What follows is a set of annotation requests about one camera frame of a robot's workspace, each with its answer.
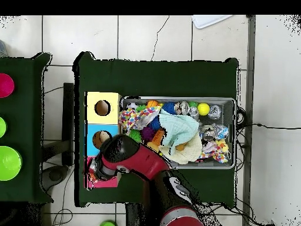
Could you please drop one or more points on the wooden three-hole box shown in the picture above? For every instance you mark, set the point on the wooden three-hole box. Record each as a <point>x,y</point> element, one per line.
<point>103,117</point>

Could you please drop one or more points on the large green plastic bowl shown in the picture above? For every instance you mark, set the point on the large green plastic bowl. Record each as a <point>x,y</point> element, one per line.
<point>9,163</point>

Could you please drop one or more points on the orange toy basketball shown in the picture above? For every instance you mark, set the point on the orange toy basketball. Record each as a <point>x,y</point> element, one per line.
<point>152,104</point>

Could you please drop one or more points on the mint green waffle cloth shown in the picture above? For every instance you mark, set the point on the mint green waffle cloth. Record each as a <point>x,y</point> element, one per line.
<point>181,127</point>

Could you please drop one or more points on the pink plastic bowl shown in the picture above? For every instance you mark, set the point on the pink plastic bowl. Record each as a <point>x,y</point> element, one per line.
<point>5,86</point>

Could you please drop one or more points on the white tray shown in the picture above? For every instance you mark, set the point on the white tray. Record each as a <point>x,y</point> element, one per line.
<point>207,21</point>

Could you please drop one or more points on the black stand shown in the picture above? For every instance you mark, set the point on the black stand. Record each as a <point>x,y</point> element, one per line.
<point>68,122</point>

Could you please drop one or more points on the dark green tablecloth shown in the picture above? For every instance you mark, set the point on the dark green tablecloth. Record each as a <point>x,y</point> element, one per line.
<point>152,80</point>
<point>30,113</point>

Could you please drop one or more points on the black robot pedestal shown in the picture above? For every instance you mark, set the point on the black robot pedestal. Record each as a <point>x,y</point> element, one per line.
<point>135,217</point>

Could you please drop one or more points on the cream waffle cloth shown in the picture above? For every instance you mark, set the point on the cream waffle cloth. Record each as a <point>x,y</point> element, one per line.
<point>190,153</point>

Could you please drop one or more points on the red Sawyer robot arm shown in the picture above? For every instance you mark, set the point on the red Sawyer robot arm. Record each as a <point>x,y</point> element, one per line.
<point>145,160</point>

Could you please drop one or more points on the blue spiky ball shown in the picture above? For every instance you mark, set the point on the blue spiky ball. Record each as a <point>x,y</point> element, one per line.
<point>168,107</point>

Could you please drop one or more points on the purple spiky ball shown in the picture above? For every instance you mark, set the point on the purple spiky ball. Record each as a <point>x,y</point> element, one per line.
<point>147,133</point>

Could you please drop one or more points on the green koosh ball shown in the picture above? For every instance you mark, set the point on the green koosh ball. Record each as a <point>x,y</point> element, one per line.
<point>135,135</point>

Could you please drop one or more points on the colourful patterned cloth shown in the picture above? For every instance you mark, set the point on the colourful patterned cloth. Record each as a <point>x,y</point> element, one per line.
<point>217,156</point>
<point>131,119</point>

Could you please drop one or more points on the yellow duck plush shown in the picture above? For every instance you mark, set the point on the yellow duck plush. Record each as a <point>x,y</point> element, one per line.
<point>222,144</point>

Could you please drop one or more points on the clear mesh bin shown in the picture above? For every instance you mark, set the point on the clear mesh bin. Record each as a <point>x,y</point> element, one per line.
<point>229,110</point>

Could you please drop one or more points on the yellow ball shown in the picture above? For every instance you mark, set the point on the yellow ball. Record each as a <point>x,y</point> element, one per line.
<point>203,109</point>

